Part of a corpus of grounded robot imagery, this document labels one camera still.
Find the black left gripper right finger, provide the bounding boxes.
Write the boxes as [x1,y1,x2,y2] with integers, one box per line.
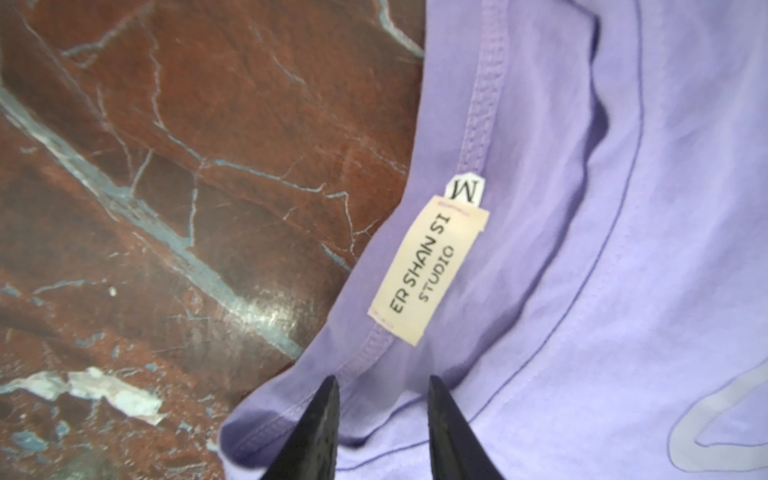
[428,375,503,480]

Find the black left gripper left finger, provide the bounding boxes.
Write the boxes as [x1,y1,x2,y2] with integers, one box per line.
[261,376,340,480]

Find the purple t-shirt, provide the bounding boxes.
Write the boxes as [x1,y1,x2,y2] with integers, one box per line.
[219,1,767,479]

